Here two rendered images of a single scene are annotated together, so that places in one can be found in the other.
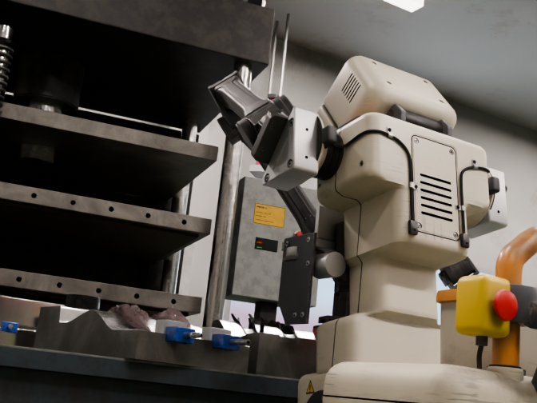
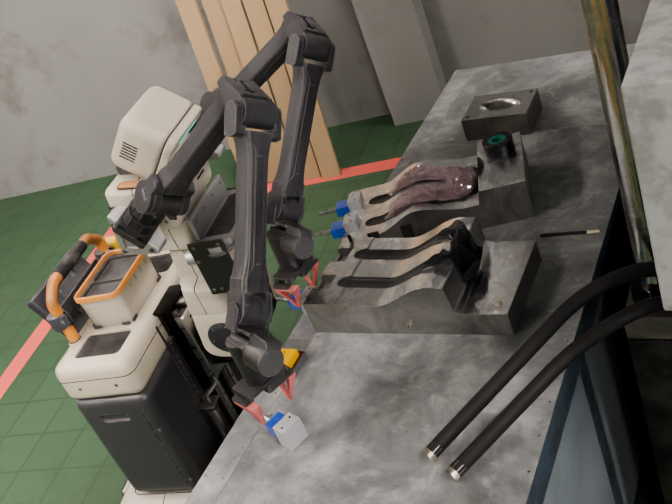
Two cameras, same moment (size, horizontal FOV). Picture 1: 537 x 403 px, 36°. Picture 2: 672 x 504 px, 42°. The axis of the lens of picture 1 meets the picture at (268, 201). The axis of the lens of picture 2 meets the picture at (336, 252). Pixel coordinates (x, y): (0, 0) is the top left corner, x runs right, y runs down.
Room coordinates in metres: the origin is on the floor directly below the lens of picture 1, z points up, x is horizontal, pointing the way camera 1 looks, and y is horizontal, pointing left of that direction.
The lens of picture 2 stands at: (3.34, -1.15, 2.03)
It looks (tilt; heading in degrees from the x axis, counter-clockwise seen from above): 31 degrees down; 145
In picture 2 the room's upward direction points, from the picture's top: 23 degrees counter-clockwise
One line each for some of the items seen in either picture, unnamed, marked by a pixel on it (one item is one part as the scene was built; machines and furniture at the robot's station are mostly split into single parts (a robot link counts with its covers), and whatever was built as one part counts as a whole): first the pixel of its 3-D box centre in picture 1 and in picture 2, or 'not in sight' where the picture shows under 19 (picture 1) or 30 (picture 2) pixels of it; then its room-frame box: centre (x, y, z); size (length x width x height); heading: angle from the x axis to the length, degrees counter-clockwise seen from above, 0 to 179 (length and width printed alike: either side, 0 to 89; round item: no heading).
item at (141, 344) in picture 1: (136, 337); (434, 195); (1.83, 0.26, 0.85); 0.50 x 0.26 x 0.11; 36
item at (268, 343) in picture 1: (274, 352); (418, 274); (2.02, -0.05, 0.87); 0.50 x 0.26 x 0.14; 19
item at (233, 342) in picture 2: not in sight; (245, 348); (2.04, -0.54, 1.06); 0.07 x 0.06 x 0.07; 174
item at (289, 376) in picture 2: not in sight; (277, 387); (2.03, -0.51, 0.93); 0.07 x 0.07 x 0.09; 88
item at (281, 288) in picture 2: not in sight; (294, 289); (1.76, -0.22, 0.88); 0.07 x 0.07 x 0.09; 14
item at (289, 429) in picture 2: not in sight; (276, 423); (1.99, -0.54, 0.83); 0.13 x 0.05 x 0.05; 178
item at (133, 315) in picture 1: (142, 318); (428, 183); (1.83, 0.25, 0.90); 0.26 x 0.18 x 0.08; 36
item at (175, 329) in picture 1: (182, 335); (341, 208); (1.58, 0.14, 0.85); 0.13 x 0.05 x 0.05; 36
